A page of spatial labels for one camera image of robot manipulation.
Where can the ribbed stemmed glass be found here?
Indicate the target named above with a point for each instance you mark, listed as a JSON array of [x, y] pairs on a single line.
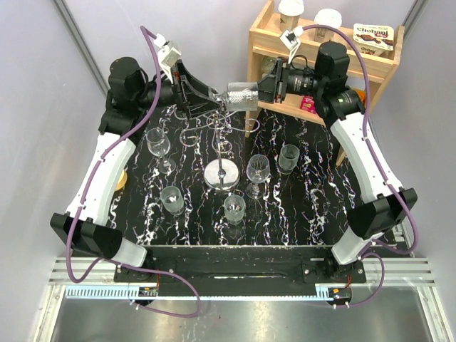
[[239, 96], [288, 158]]

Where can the ribbed glass front left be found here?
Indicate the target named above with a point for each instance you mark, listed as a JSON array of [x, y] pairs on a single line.
[[172, 200]]

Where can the yellow round sponge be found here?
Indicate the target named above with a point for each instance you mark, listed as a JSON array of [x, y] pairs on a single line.
[[122, 181]]

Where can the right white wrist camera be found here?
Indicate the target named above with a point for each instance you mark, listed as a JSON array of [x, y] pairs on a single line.
[[291, 40]]

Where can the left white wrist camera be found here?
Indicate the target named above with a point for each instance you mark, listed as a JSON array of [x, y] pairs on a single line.
[[168, 53]]

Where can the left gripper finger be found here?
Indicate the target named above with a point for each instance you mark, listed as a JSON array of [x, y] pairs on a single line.
[[190, 85], [198, 107]]

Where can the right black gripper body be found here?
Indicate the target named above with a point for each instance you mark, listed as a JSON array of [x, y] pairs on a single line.
[[282, 75]]

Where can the green orange sponge box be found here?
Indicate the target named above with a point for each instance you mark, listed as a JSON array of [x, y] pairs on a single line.
[[361, 95]]

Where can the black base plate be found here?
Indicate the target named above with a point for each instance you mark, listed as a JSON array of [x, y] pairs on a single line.
[[234, 271]]

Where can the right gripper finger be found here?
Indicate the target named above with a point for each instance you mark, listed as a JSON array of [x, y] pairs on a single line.
[[267, 83], [266, 94]]

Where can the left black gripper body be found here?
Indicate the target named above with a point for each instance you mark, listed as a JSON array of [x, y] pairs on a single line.
[[182, 100]]

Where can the white paper cup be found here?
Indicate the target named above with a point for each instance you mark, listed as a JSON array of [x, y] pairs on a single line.
[[290, 13], [326, 17]]

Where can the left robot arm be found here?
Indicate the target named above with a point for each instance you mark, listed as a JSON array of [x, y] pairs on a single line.
[[131, 94]]

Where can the clear wine glass left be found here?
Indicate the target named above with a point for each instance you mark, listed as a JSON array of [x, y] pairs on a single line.
[[159, 146]]

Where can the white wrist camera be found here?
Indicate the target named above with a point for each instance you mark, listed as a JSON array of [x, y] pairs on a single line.
[[168, 53], [291, 40]]

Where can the clear wine glass centre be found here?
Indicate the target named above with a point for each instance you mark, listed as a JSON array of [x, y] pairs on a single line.
[[258, 170]]

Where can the white paper cup right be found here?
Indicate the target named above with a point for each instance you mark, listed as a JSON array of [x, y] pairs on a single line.
[[326, 17]]

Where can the clear wine glass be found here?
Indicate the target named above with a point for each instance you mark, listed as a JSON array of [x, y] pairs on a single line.
[[159, 146], [258, 170]]

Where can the pink sponge box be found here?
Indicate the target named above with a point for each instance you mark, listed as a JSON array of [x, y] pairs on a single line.
[[307, 104]]

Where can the wooden shelf unit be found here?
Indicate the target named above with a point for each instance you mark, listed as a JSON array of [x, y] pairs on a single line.
[[264, 41]]

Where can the chrome wine glass rack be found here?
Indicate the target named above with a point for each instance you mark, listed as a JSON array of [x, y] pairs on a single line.
[[221, 174]]

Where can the ribbed glass front centre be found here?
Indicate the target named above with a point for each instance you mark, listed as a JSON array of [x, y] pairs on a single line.
[[234, 208]]

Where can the Chobani yogurt cup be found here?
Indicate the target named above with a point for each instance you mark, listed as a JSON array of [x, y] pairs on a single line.
[[373, 40]]

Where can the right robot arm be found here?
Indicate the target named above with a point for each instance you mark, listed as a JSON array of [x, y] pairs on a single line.
[[386, 203]]

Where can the white paper cup left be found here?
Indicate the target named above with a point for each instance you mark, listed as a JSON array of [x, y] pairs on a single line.
[[290, 13]]

